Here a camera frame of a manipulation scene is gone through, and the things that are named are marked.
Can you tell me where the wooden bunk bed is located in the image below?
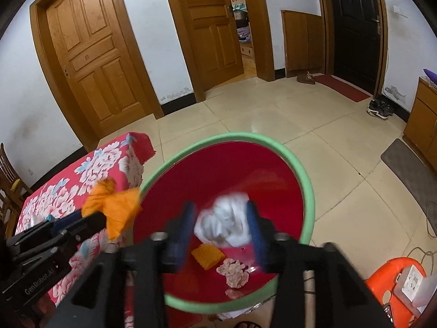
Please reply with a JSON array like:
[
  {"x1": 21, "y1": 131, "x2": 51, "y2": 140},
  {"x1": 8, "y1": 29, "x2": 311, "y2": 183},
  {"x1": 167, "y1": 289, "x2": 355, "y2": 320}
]
[{"x1": 228, "y1": 0, "x2": 254, "y2": 57}]

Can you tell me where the white power strip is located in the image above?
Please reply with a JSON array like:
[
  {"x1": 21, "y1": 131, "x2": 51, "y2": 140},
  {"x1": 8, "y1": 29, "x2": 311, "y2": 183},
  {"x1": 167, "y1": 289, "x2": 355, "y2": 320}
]
[{"x1": 394, "y1": 265, "x2": 427, "y2": 302}]

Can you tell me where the wooden door frame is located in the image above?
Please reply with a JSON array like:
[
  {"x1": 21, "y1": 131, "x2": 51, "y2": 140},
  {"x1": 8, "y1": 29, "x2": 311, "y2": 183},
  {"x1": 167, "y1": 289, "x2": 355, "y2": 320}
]
[
  {"x1": 160, "y1": 0, "x2": 275, "y2": 102},
  {"x1": 30, "y1": 0, "x2": 164, "y2": 151}
]

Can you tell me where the brown entrance door frame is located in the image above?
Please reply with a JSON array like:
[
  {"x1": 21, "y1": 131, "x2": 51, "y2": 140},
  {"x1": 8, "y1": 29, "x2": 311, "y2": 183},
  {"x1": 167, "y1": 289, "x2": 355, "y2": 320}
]
[{"x1": 316, "y1": 0, "x2": 390, "y2": 96}]

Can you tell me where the white paper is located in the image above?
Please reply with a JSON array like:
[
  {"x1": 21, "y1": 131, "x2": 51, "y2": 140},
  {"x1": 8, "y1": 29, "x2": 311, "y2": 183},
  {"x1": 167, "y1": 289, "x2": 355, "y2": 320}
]
[{"x1": 194, "y1": 193, "x2": 255, "y2": 248}]

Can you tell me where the red basin with green rim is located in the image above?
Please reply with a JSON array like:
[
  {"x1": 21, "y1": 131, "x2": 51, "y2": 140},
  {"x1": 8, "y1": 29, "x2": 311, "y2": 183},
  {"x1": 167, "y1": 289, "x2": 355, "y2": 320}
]
[{"x1": 133, "y1": 131, "x2": 315, "y2": 315}]

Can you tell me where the grey floor mat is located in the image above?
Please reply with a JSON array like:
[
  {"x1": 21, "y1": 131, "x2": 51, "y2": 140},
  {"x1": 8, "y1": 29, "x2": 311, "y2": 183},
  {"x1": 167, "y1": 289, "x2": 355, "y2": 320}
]
[{"x1": 380, "y1": 139, "x2": 437, "y2": 212}]

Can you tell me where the wooden wall cabinet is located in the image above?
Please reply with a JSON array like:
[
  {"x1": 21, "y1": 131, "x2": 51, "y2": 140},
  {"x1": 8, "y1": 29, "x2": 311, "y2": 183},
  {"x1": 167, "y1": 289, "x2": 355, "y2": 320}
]
[{"x1": 281, "y1": 10, "x2": 326, "y2": 78}]

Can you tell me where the orange plastic bag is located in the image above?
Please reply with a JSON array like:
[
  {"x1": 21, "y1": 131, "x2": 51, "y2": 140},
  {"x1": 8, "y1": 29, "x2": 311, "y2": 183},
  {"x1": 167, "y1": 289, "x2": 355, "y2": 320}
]
[{"x1": 85, "y1": 178, "x2": 142, "y2": 241}]

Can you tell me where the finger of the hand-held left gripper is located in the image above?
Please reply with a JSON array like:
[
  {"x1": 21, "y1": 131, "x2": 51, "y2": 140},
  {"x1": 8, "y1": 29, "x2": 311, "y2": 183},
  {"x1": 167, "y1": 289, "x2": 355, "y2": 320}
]
[
  {"x1": 10, "y1": 212, "x2": 107, "y2": 267},
  {"x1": 6, "y1": 211, "x2": 84, "y2": 248}
]

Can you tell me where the wooden sideboard cabinet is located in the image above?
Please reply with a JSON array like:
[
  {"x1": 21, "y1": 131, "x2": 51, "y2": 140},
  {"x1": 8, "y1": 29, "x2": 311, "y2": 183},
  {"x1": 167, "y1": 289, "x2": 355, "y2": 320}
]
[{"x1": 403, "y1": 77, "x2": 437, "y2": 168}]

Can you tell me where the yellow honeycomb foam sheet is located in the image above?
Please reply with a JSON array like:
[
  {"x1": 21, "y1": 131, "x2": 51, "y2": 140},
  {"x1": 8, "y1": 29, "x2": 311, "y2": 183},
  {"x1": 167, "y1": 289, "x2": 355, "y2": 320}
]
[{"x1": 191, "y1": 244, "x2": 226, "y2": 270}]

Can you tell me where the orange plastic stool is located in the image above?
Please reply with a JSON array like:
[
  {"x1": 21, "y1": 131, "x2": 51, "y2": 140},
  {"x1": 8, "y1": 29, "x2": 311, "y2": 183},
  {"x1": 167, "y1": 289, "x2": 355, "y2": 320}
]
[{"x1": 365, "y1": 257, "x2": 429, "y2": 328}]

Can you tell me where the black smartphone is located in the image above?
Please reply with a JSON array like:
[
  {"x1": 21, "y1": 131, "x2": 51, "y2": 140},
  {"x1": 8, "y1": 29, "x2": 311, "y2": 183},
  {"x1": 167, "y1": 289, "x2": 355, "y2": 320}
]
[{"x1": 384, "y1": 304, "x2": 397, "y2": 328}]

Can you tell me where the black cable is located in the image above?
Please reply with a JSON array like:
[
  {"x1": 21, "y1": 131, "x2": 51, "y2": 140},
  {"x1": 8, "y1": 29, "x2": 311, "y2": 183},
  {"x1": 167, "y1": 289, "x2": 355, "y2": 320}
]
[{"x1": 302, "y1": 270, "x2": 315, "y2": 295}]

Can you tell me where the dark entrance door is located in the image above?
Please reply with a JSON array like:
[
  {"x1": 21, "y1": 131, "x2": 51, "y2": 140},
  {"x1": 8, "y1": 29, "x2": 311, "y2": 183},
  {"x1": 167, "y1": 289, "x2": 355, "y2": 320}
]
[{"x1": 328, "y1": 0, "x2": 381, "y2": 89}]

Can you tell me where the wooden panel door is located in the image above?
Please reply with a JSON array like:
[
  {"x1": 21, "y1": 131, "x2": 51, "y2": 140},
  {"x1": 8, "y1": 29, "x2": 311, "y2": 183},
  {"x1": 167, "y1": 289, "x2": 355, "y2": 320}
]
[
  {"x1": 46, "y1": 0, "x2": 146, "y2": 128},
  {"x1": 177, "y1": 0, "x2": 244, "y2": 82}
]

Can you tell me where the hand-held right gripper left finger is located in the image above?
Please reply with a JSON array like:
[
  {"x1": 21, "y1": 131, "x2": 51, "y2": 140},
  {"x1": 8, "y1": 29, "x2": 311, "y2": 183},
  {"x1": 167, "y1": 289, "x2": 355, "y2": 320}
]
[{"x1": 44, "y1": 201, "x2": 197, "y2": 328}]

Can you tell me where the white charger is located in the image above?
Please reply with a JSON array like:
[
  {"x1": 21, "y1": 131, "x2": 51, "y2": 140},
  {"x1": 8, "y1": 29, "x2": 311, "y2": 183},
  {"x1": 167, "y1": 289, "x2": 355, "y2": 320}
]
[{"x1": 413, "y1": 273, "x2": 437, "y2": 315}]

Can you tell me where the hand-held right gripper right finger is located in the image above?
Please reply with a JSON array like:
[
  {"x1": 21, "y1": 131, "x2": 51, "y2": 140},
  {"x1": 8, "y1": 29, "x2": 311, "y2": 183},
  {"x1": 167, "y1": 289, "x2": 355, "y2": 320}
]
[{"x1": 246, "y1": 200, "x2": 393, "y2": 328}]

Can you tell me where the red floral tablecloth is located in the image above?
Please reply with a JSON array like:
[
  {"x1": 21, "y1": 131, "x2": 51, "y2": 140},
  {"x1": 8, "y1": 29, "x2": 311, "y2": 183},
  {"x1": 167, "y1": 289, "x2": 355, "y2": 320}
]
[{"x1": 15, "y1": 131, "x2": 156, "y2": 328}]

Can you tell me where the red doormat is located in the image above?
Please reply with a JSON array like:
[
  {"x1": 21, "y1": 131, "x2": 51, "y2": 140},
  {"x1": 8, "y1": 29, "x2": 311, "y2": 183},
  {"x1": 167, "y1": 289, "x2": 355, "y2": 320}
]
[{"x1": 314, "y1": 74, "x2": 371, "y2": 102}]

